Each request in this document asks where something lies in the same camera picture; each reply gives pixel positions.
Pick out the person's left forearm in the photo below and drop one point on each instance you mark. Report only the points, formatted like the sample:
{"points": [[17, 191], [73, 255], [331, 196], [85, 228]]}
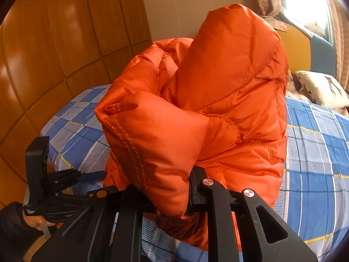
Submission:
{"points": [[13, 226]]}

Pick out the grey yellow blue headboard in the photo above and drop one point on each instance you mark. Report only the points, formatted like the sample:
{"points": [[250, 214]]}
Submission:
{"points": [[297, 49]]}

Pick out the orange puffer jacket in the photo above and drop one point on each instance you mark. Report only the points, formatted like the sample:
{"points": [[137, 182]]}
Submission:
{"points": [[218, 87]]}

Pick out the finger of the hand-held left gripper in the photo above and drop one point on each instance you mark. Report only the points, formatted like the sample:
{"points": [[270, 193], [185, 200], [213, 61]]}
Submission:
{"points": [[71, 197], [92, 175]]}

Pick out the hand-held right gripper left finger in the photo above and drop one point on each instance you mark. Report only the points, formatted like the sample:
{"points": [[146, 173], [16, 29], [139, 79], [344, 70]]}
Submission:
{"points": [[131, 204]]}

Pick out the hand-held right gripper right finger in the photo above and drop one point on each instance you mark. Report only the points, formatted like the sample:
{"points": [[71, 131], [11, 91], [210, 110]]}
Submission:
{"points": [[199, 191]]}

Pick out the cream quilted pillow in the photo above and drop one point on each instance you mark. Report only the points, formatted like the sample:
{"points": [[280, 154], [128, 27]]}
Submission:
{"points": [[295, 91]]}

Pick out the white printed pillow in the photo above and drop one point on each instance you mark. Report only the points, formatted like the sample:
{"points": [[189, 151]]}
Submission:
{"points": [[319, 87]]}

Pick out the bed with blue plaid sheet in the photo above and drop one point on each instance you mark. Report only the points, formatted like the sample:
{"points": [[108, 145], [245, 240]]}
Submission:
{"points": [[313, 169]]}

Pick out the person's left hand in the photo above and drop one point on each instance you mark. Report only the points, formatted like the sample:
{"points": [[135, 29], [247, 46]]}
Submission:
{"points": [[35, 221]]}

